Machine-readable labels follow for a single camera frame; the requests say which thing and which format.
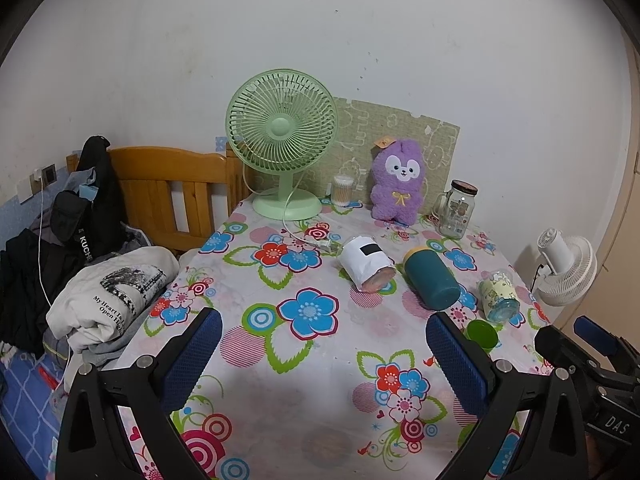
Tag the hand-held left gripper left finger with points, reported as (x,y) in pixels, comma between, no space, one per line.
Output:
(192,355)

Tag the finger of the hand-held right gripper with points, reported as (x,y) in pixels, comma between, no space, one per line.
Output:
(595,332)
(555,342)

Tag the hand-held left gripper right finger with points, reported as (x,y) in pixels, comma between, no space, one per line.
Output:
(460,365)

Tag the small green cup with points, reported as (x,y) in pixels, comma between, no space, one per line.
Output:
(482,335)

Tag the printed glass cup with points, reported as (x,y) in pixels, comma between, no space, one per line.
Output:
(497,295)

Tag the teal cup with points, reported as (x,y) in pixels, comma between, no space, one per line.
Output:
(430,280)

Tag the white cup with pink base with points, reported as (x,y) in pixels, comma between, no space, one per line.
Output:
(365,257)

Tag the white desk fan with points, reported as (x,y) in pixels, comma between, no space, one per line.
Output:
(567,270)

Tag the grey clothing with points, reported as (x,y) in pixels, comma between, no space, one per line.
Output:
(105,352)

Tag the white printed shirt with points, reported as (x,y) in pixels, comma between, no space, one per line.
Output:
(125,280)

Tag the floral tablecloth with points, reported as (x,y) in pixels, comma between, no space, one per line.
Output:
(300,360)

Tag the glass jar with lid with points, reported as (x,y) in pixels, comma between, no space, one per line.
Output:
(456,215)

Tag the beige door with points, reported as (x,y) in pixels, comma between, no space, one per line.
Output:
(627,185)

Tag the blue checked bedsheet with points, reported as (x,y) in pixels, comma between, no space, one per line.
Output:
(25,400)

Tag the black clothing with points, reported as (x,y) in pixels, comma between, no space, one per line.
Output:
(25,285)

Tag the purple plush toy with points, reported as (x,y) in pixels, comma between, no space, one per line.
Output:
(397,185)

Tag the wooden headboard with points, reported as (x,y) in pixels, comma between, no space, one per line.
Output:
(145,170)

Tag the light blue cloth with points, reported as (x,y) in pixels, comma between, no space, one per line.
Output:
(87,191)

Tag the cotton swab container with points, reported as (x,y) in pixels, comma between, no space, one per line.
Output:
(342,192)

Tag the green desk fan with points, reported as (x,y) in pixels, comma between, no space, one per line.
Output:
(280,127)

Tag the green printed foam board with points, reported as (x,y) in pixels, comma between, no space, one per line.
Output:
(360,130)

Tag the wall socket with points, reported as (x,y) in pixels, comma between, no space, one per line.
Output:
(27,190)

